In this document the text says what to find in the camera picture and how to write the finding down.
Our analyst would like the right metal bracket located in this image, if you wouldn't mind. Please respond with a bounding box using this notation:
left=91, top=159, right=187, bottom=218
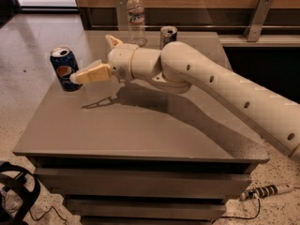
left=244, top=0, right=274, bottom=42

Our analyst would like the left metal bracket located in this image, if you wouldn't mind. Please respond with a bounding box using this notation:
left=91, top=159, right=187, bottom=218
left=114, top=0, right=128, bottom=31

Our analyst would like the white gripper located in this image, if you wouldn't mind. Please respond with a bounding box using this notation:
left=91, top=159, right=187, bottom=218
left=69, top=35, right=139, bottom=84

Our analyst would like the metal bracket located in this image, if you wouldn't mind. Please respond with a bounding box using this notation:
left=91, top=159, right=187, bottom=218
left=244, top=0, right=274, bottom=42
left=114, top=0, right=128, bottom=31

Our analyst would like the silver red bull can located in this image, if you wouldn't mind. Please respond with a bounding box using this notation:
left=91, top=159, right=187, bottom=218
left=160, top=26, right=177, bottom=49

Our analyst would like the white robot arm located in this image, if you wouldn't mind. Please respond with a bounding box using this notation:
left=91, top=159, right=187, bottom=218
left=70, top=35, right=300, bottom=163

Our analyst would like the black power cable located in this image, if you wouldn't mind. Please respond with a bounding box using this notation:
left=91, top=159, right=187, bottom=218
left=212, top=198, right=262, bottom=225

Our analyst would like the white power strip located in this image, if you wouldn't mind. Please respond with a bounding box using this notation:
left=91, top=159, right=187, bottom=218
left=239, top=184, right=293, bottom=202

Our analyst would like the blue pepsi can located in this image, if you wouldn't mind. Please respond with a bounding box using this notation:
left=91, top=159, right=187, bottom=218
left=50, top=46, right=82, bottom=92

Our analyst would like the grey drawer cabinet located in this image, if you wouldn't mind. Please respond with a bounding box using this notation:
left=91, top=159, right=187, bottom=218
left=12, top=30, right=270, bottom=225

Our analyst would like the clear plastic water bottle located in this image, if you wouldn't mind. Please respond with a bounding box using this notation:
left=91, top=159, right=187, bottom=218
left=127, top=0, right=147, bottom=47

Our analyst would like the thin black floor cable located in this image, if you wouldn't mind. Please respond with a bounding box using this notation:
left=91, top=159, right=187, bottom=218
left=28, top=205, right=69, bottom=224

